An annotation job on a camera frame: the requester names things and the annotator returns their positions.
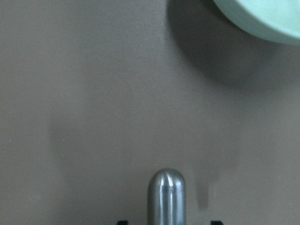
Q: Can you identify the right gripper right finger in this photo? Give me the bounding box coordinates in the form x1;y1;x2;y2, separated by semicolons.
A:
210;220;223;225

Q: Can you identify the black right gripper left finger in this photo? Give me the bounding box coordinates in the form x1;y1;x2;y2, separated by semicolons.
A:
116;220;128;225

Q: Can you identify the steel muddler black tip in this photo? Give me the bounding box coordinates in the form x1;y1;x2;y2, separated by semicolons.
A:
147;168;186;225

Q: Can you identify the light green bowl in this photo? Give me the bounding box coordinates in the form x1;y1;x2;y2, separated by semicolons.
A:
214;0;300;45

